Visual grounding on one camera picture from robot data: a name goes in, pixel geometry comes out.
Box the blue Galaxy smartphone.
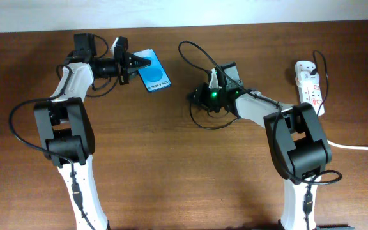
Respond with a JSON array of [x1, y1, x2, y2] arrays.
[[134, 49, 171, 93]]

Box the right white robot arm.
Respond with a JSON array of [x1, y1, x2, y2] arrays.
[[187, 62, 332, 229]]

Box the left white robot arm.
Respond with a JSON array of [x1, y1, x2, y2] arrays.
[[34, 33, 151, 229]]

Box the white charger plug adapter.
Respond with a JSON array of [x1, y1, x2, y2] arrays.
[[295, 71, 319, 87]]

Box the white power strip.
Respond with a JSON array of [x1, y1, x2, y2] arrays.
[[295, 61, 325, 116]]

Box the white power strip cord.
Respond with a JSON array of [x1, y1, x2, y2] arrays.
[[326, 139, 368, 153]]

